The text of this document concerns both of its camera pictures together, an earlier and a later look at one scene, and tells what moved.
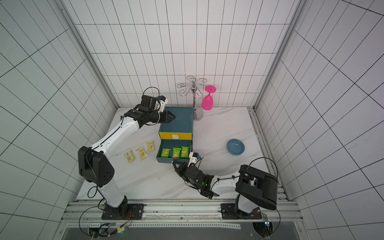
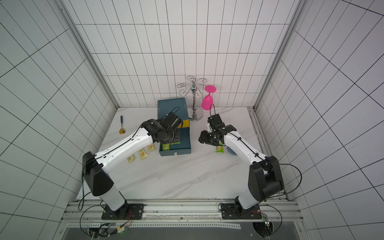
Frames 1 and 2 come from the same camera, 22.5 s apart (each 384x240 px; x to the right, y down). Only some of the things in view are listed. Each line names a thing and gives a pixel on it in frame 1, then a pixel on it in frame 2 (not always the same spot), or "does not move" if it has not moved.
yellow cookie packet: (130, 156) does not move
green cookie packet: (185, 152) -> (220, 148)
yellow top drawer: (175, 136) -> (185, 123)
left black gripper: (167, 118) -> (176, 139)
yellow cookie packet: (150, 145) does not move
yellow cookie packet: (142, 153) does not move
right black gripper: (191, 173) -> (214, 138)
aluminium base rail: (175, 215) does not move
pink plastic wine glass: (207, 101) does not move
